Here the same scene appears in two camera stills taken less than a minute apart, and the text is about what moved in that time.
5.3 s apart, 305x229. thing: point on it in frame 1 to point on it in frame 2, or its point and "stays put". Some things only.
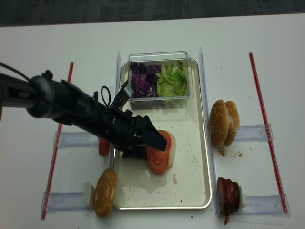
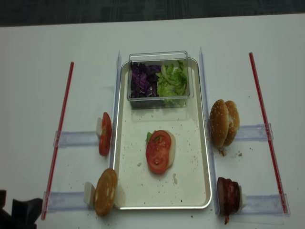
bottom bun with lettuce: (172, 150) stays put
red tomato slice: (157, 159) stays put
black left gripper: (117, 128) to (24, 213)
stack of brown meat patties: (228, 197) stays put
